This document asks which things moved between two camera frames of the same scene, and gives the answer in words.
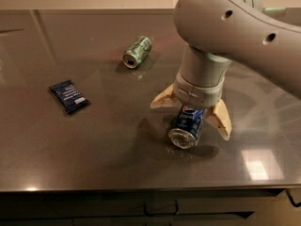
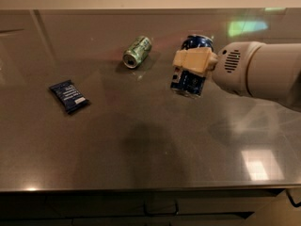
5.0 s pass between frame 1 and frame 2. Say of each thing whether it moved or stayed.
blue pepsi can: moved
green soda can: stayed
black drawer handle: stayed
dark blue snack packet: stayed
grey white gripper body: moved
